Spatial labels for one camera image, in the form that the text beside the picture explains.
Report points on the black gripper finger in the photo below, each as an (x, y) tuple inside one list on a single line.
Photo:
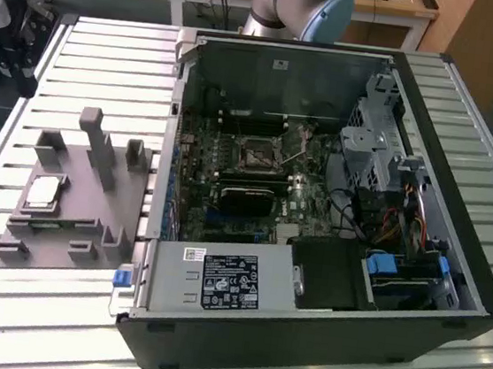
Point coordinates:
[(23, 79)]

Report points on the silver CPU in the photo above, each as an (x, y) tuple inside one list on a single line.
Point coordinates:
[(43, 191)]

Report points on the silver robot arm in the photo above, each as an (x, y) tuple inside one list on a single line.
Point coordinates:
[(274, 0)]

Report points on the CPU socket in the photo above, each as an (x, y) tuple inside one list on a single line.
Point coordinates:
[(258, 155)]

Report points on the grey parts rack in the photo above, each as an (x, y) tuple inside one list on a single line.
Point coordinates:
[(75, 200)]

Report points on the green RAM stick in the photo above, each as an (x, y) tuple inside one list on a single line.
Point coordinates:
[(50, 224)]

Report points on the blue case latch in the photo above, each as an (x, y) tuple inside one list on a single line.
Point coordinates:
[(123, 278)]

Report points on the empty black RAM slots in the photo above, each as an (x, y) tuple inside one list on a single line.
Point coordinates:
[(253, 123)]

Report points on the black RAM stick pair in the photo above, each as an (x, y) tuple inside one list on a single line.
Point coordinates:
[(251, 178)]

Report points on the silver power supply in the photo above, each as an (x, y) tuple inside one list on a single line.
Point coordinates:
[(173, 283)]

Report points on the black graphics card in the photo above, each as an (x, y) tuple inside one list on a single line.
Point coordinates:
[(246, 202)]

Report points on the white sticker on case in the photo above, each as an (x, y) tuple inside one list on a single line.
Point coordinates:
[(280, 64)]

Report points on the silver chipset heatsink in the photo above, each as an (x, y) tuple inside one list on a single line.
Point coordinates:
[(289, 234)]

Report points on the green motherboard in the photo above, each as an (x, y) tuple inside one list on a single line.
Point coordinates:
[(307, 200)]

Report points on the metal disk bay cage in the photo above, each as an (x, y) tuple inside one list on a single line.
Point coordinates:
[(361, 157)]

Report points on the black PC case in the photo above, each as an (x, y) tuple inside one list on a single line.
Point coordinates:
[(299, 351)]

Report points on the blue disk carrier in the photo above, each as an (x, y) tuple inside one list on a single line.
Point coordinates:
[(381, 264)]

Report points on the small blue tab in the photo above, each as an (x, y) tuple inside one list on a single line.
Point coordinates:
[(443, 267)]

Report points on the grey plastic bracket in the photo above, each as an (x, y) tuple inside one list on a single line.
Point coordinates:
[(411, 165)]

